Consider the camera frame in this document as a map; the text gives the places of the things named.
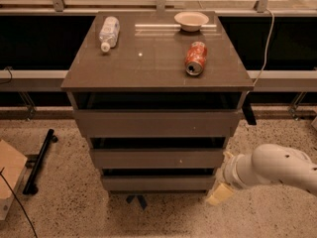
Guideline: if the black cable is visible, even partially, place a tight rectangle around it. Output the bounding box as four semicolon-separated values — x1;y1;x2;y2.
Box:
0;166;40;238

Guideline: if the clear plastic water bottle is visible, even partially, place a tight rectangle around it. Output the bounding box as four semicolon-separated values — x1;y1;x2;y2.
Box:
99;16;120;53

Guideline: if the grey drawer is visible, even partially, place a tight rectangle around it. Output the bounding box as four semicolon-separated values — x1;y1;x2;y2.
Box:
90;149;224;169
101;176;215;191
74;110;241;138

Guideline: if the grey drawer cabinet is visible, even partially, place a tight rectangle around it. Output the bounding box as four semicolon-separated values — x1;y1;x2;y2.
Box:
61;12;253;178

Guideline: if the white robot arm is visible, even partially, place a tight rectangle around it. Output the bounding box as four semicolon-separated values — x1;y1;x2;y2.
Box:
206;144;317;205

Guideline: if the cardboard box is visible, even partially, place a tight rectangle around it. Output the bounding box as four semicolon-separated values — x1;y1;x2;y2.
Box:
0;140;27;221

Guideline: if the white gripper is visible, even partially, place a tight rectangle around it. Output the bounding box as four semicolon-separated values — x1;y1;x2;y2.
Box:
206;151;246;205

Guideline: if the red soda can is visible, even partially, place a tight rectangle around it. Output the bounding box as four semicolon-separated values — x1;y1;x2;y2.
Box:
185;42;207;76

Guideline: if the metal window railing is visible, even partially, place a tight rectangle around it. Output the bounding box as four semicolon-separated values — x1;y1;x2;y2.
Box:
0;0;317;17

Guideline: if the white cable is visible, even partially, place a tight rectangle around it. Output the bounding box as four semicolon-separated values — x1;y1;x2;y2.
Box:
252;8;276;86

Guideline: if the black metal bar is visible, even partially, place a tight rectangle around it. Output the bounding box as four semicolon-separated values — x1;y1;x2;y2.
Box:
23;129;58;195

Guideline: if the white paper bowl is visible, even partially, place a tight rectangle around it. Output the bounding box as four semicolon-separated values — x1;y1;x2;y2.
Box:
174;12;209;32

